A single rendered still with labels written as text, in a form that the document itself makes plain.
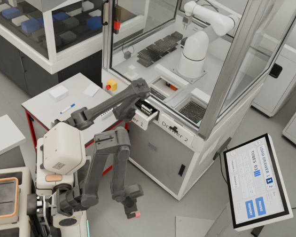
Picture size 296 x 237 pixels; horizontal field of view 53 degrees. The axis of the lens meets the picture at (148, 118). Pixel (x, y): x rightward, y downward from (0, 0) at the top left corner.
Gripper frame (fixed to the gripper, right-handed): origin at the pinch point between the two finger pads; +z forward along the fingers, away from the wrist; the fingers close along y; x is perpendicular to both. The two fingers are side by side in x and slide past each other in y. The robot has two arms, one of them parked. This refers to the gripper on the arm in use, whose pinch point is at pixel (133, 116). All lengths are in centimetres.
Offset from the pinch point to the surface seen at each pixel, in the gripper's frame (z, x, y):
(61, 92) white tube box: -6, 61, -19
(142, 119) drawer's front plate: 0.8, -7.2, 2.1
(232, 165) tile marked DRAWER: -2, -76, 14
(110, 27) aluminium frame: -20, 43, 43
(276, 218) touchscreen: -28, -109, 7
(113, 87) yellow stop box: 9.8, 32.7, 7.3
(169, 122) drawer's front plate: 10.0, -22.5, 10.8
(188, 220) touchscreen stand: 68, -68, -54
